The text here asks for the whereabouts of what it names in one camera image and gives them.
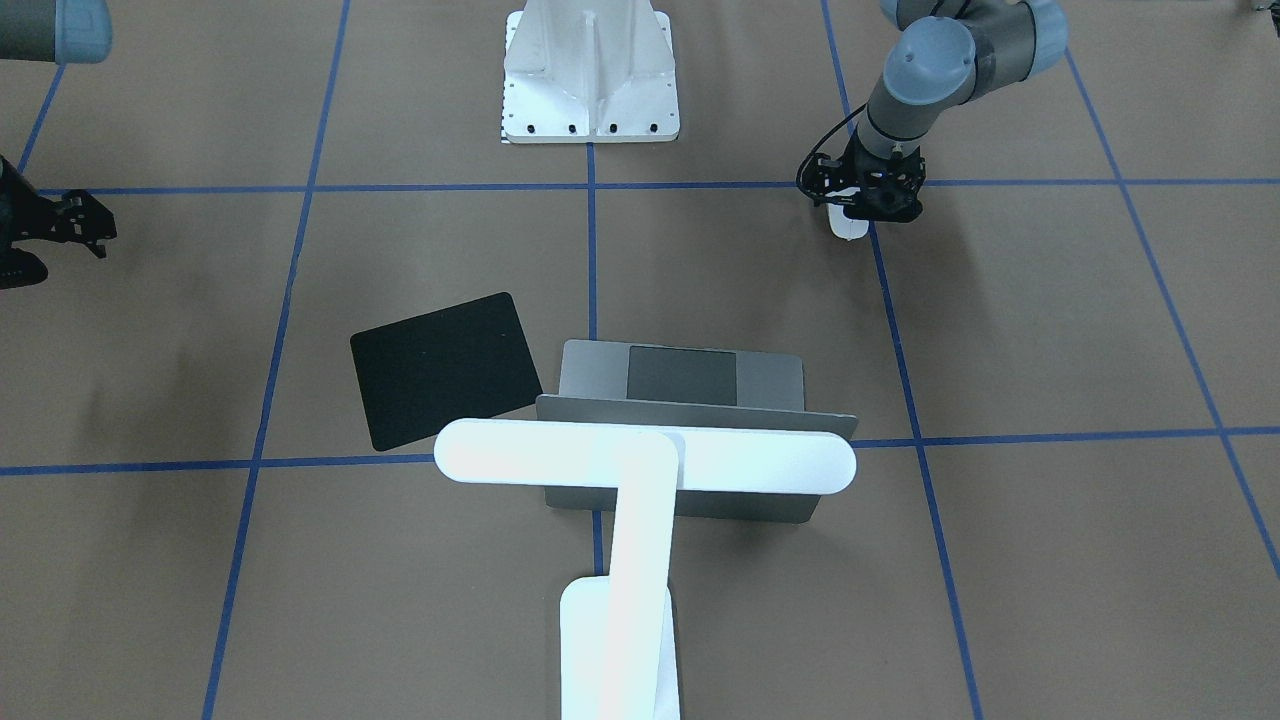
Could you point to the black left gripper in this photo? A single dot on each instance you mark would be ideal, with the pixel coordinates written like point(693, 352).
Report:
point(858, 167)

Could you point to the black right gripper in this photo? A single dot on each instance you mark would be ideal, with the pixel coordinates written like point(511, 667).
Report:
point(22, 212)

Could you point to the white computer mouse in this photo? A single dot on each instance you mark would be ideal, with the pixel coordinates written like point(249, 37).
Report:
point(846, 227)

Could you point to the black mouse pad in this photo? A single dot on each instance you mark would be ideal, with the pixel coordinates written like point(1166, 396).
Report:
point(416, 376)

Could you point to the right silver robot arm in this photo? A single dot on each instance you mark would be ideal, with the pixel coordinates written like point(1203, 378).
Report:
point(63, 33)

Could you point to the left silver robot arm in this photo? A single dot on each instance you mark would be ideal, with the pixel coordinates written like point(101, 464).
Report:
point(948, 53)

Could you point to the white desk lamp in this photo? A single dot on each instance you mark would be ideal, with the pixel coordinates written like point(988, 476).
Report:
point(617, 640)

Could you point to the white camera mast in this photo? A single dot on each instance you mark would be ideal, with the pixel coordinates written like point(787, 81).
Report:
point(589, 72)

